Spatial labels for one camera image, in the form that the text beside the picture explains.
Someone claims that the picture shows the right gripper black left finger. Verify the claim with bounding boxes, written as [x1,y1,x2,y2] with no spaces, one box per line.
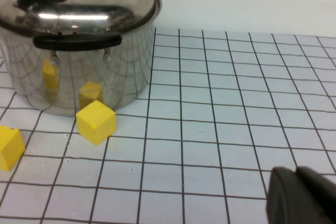
[266,166,333,224]

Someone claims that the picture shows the yellow foam cube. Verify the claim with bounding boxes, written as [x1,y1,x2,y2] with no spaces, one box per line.
[75,100,117,146]
[0,125,26,172]

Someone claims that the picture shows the white grid tablecloth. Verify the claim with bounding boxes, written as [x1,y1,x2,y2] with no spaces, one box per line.
[0,26,336,224]

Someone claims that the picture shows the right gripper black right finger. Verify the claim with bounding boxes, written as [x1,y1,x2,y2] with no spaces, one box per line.
[296,166,336,224]

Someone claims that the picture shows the stainless steel pot black handles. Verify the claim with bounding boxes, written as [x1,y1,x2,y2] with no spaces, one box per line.
[0,0,163,118]

